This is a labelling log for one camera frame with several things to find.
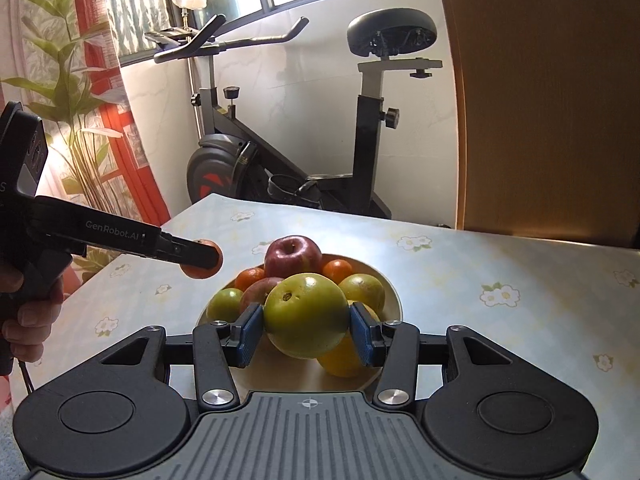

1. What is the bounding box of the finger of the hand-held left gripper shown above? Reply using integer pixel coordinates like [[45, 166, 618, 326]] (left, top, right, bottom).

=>
[[160, 237, 222, 271]]

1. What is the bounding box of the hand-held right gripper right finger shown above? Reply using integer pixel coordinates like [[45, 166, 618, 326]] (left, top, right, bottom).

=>
[[349, 301, 516, 407]]

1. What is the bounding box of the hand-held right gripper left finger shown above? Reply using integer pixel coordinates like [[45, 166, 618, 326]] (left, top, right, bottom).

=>
[[100, 302, 264, 408]]

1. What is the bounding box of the small orange tangerine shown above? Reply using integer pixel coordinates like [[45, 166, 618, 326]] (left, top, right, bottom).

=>
[[235, 267, 266, 292], [180, 238, 222, 279], [322, 258, 354, 285]]

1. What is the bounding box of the yellow orange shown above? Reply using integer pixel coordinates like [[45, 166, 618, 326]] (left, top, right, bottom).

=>
[[317, 302, 383, 378]]

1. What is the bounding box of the small green fruit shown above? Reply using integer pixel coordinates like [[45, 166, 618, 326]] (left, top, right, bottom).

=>
[[206, 287, 246, 323]]

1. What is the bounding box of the small red apple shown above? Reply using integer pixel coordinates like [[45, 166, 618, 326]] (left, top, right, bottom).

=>
[[240, 276, 286, 313]]

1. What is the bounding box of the cream round plate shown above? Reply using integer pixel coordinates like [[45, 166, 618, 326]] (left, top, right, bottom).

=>
[[196, 255, 403, 396]]

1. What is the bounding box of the yellow-green citrus fruit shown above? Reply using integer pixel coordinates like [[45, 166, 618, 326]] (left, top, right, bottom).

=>
[[338, 273, 386, 313]]

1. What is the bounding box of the large green citrus fruit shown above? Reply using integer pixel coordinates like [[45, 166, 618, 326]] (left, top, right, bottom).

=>
[[263, 272, 349, 359]]

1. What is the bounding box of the large red apple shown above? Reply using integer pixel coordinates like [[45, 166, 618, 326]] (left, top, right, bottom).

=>
[[264, 235, 323, 278]]

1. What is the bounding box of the person's left hand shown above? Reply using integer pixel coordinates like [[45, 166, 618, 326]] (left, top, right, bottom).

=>
[[0, 259, 66, 363]]

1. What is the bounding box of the floral tablecloth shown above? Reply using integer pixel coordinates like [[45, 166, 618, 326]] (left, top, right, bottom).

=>
[[10, 192, 640, 461]]

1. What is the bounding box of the potted green plant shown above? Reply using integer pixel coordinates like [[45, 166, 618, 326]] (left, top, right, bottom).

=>
[[0, 0, 173, 281]]

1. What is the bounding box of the black exercise bike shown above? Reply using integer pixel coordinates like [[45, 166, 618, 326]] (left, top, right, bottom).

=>
[[144, 8, 443, 220]]

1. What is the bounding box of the wooden door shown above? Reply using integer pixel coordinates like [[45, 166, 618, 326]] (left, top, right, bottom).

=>
[[432, 0, 640, 251]]

